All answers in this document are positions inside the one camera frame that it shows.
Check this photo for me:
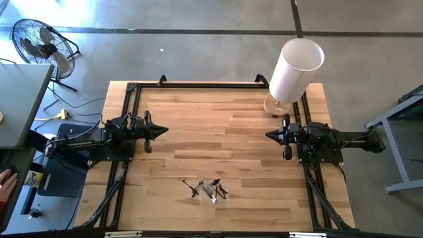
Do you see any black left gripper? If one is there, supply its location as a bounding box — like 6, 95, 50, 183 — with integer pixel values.
134, 110, 169, 154

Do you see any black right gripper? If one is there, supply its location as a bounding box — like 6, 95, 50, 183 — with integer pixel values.
265, 114, 302, 161

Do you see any white shade table lamp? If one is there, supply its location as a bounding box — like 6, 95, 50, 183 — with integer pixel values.
262, 38, 326, 118

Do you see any clear acrylic brush organizer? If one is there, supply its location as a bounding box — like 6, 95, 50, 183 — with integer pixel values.
183, 180, 229, 203

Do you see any black computer case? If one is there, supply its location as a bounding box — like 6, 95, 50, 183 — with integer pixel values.
37, 124, 100, 198

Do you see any black desk support bar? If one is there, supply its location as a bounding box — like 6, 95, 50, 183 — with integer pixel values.
24, 130, 89, 170

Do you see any yellow printed box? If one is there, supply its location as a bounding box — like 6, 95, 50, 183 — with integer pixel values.
23, 169, 44, 189

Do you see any black floor fan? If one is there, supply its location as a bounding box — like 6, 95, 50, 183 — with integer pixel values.
11, 18, 81, 93

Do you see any dark desk top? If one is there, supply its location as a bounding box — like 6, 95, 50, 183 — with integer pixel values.
0, 147, 36, 232

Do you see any grey desk top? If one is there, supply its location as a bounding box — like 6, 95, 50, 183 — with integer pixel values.
0, 63, 56, 150

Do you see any person's hand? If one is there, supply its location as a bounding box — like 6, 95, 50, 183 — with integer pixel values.
0, 169, 19, 203

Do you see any black aluminium table frame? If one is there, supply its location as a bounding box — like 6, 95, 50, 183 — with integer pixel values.
74, 73, 356, 238

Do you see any grey metal table frame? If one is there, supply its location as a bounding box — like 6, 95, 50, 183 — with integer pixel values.
364, 84, 423, 194

